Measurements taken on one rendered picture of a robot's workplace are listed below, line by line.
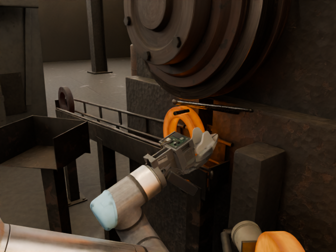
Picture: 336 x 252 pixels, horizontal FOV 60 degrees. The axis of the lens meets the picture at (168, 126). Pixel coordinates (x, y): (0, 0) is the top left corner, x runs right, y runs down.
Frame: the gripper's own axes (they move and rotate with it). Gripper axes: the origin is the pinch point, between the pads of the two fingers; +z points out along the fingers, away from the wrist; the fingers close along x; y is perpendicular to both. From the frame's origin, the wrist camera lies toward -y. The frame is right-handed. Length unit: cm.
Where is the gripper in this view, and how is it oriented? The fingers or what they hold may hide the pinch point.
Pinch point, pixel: (214, 139)
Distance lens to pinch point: 78.8
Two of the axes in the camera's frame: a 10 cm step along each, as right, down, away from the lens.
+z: 7.7, -5.1, 4.0
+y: -2.9, -8.2, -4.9
